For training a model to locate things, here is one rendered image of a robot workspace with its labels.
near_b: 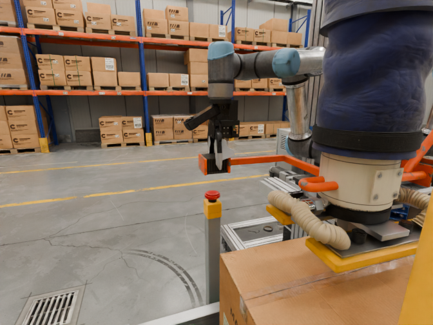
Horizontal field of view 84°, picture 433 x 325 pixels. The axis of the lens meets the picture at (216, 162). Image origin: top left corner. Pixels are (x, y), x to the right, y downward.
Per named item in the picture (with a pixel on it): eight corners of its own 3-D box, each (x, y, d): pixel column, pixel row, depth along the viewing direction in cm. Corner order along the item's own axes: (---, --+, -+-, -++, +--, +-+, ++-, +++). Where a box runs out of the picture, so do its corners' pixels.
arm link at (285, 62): (342, 74, 98) (288, 86, 64) (315, 75, 105) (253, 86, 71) (345, 42, 94) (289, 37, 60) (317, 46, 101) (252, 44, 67)
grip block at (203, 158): (204, 175, 72) (204, 159, 71) (198, 167, 80) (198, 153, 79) (230, 173, 75) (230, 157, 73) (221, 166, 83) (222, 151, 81)
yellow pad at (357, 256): (336, 275, 46) (339, 252, 45) (303, 245, 56) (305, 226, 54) (455, 245, 56) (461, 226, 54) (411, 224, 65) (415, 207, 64)
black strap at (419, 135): (363, 156, 45) (366, 135, 44) (292, 137, 67) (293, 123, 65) (446, 149, 51) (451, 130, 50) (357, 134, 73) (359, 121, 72)
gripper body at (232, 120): (239, 139, 73) (240, 98, 70) (212, 141, 71) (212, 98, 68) (230, 135, 80) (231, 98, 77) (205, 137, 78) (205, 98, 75)
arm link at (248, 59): (269, 80, 77) (250, 78, 69) (241, 81, 84) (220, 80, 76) (270, 53, 75) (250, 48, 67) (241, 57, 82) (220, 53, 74)
